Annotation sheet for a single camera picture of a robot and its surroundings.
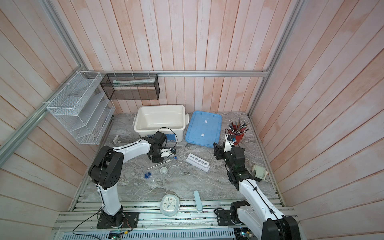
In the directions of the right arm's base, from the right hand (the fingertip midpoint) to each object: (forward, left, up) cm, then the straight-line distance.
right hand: (218, 142), depth 83 cm
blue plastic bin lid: (+24, +6, -17) cm, 30 cm away
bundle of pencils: (+17, -15, -6) cm, 24 cm away
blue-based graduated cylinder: (-14, +41, -16) cm, 46 cm away
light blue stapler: (-27, +12, -14) cm, 33 cm away
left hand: (-2, +37, -16) cm, 40 cm away
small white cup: (-11, +33, -16) cm, 38 cm away
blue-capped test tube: (-5, +34, -16) cm, 37 cm away
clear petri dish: (-10, +26, -17) cm, 33 cm away
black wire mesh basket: (+41, +59, +9) cm, 73 cm away
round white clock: (-30, +26, -15) cm, 42 cm away
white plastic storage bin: (+29, +33, -14) cm, 46 cm away
